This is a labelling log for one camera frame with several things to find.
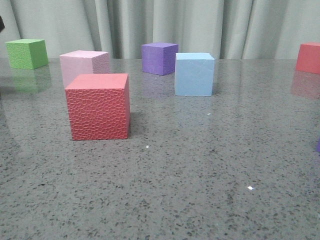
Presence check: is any light blue foam cube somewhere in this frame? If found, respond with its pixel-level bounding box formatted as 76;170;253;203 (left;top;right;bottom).
174;52;215;96

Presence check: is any red foam cube far right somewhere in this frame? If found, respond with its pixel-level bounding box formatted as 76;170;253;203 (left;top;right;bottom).
295;42;320;74

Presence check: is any grey-green curtain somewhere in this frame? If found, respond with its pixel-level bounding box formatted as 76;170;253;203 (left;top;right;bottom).
0;0;320;59

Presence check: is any pink foam cube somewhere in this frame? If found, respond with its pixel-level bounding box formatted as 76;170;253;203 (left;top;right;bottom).
59;50;110;87

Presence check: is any green foam cube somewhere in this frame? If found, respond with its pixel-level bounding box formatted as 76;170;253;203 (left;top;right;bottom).
5;39;49;70

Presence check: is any purple cube at right edge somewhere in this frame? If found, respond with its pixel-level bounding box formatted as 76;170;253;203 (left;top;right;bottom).
316;138;320;153

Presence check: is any red textured foam cube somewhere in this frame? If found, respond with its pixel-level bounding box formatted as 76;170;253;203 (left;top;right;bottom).
65;73;130;141

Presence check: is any purple foam cube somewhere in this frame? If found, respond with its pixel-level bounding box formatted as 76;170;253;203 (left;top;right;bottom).
141;42;179;76

